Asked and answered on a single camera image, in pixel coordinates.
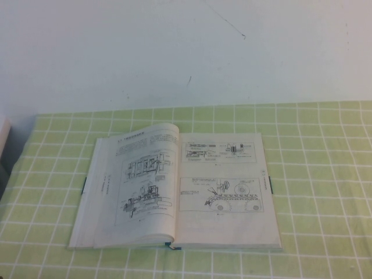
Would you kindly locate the green white checked tablecloth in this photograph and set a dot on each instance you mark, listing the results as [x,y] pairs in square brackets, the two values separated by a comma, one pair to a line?
[319,174]

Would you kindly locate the blue tape strip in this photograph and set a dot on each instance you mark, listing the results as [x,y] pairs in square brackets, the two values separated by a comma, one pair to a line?
[84,186]
[271,186]

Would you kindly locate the illustrated technical book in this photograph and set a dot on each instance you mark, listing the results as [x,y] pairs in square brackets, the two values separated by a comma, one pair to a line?
[130,189]

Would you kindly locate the beige board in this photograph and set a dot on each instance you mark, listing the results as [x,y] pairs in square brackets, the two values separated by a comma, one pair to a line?
[4,136]

